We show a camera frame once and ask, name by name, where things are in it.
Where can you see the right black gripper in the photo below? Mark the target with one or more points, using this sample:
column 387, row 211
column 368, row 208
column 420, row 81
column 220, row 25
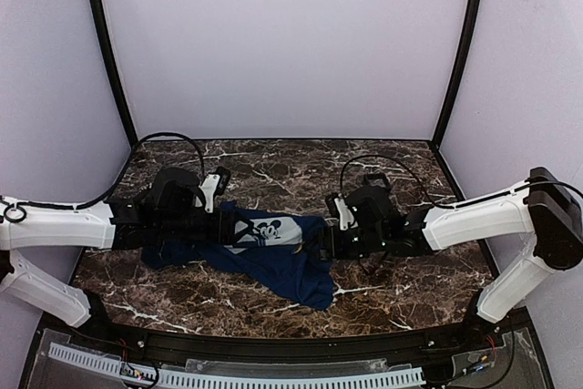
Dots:
column 329, row 243

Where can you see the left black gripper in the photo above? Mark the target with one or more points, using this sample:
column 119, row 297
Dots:
column 223, row 231

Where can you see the navy blue t-shirt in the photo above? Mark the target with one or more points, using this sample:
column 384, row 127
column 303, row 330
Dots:
column 284, row 258

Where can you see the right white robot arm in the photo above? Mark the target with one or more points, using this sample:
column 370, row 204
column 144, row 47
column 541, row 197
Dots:
column 542, row 206

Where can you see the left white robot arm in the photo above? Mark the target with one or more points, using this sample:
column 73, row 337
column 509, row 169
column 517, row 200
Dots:
column 178, row 205

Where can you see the black square tray far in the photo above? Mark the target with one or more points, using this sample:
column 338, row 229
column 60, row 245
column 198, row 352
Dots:
column 377, row 180

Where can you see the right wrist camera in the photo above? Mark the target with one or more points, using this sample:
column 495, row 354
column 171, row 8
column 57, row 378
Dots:
column 339, row 210

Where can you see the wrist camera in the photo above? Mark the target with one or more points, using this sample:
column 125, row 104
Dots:
column 339, row 210
column 214, row 185

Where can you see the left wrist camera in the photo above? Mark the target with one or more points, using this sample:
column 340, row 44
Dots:
column 214, row 185

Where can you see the black front rail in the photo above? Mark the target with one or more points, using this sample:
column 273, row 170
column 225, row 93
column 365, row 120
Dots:
column 166, row 347

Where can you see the white slotted cable duct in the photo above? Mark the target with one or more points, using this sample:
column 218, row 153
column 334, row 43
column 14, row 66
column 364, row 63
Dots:
column 212, row 374

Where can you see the left black frame post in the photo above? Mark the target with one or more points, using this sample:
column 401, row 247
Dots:
column 110, row 64

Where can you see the black frame post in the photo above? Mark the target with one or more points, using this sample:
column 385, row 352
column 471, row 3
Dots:
column 457, row 72
column 110, row 64

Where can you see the right black frame post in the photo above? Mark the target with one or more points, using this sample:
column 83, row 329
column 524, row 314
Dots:
column 457, row 72

